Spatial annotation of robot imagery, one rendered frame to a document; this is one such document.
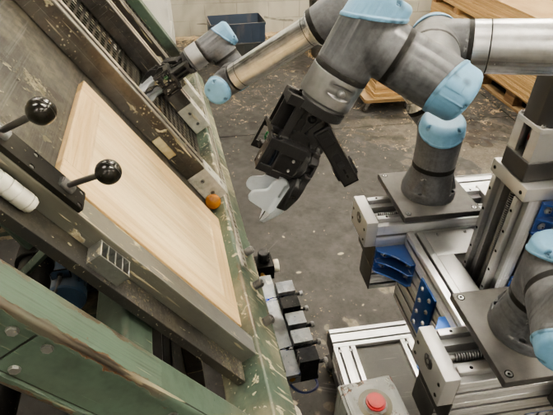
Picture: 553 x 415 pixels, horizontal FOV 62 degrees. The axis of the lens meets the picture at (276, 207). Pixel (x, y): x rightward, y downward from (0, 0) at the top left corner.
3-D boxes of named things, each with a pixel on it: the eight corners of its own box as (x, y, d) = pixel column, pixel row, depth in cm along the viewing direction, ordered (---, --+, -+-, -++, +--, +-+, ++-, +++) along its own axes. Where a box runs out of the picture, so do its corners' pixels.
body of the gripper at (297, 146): (248, 146, 70) (285, 76, 64) (297, 166, 73) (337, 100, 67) (253, 174, 63) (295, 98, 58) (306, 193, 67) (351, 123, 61)
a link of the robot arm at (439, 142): (411, 170, 124) (420, 123, 116) (412, 146, 135) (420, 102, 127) (457, 175, 122) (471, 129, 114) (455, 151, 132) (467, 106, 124)
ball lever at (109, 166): (65, 203, 73) (120, 187, 66) (45, 188, 71) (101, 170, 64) (76, 186, 76) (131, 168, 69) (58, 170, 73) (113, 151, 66)
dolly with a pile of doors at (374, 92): (418, 110, 417) (427, 67, 392) (362, 114, 410) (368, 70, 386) (394, 85, 465) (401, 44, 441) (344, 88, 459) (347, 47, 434)
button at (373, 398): (388, 412, 92) (389, 407, 91) (369, 417, 91) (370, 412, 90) (379, 394, 95) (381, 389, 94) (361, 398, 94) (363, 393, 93)
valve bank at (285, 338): (332, 412, 129) (339, 360, 115) (283, 423, 127) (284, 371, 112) (288, 284, 168) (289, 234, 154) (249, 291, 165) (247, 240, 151)
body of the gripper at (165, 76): (150, 80, 135) (183, 55, 133) (150, 70, 142) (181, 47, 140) (167, 100, 139) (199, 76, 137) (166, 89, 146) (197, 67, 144)
